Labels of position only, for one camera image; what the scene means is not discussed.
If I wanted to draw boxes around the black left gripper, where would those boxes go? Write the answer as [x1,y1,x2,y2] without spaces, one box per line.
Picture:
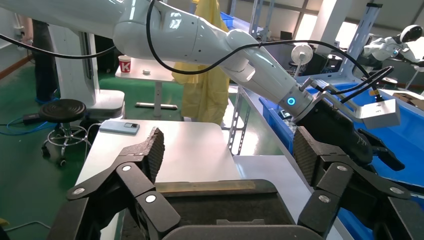
[294,98,406,172]

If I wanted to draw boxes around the white round desk fan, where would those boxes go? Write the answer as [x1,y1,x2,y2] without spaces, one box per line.
[290,43,314,79]

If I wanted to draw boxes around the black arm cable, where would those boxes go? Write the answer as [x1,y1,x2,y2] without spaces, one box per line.
[145,0,396,104]

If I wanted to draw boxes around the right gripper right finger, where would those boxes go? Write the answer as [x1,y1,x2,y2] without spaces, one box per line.
[292,125,424,240]

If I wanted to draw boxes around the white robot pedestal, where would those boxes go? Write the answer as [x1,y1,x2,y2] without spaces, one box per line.
[48,24,127,121]

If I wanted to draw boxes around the white neighbour robot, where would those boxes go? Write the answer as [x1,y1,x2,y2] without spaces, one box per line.
[361,24,424,69]

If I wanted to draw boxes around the person in dark trousers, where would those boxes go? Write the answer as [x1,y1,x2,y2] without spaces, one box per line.
[30,19,60,104]

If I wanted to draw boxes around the open cardboard box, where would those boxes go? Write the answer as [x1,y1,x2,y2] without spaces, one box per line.
[391,92,424,112]

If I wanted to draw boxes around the black stool with chrome base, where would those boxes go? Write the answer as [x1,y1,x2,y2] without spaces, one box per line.
[39,98,89,167]

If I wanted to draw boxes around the black hanging cable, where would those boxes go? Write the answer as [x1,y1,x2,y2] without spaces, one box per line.
[0,33,117,61]

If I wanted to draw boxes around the red white paper cup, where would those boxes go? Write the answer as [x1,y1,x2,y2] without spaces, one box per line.
[117,54,133,75]

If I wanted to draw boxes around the yellow hanging coat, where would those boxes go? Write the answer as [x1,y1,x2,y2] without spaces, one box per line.
[171,0,240,126]

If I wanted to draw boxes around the black power adapter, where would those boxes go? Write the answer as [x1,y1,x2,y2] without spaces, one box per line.
[22,113,42,126]

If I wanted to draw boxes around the blue plastic bin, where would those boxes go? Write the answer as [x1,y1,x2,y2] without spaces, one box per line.
[258,81,424,240]

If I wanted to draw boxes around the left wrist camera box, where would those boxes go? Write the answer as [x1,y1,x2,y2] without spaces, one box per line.
[299,77,402,130]

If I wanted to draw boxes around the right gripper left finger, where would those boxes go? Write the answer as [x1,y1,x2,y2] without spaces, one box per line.
[47,126,182,240]

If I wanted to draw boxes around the black tray container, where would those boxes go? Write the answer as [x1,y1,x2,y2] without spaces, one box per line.
[119,178,299,240]

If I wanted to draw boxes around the blue storage crate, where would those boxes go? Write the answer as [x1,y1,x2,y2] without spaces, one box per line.
[219,11,235,30]

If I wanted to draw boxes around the light blue smartphone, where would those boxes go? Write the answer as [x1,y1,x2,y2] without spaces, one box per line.
[98,119,141,136]

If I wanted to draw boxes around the small white table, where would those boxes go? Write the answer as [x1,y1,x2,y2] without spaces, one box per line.
[114,58,187,117]

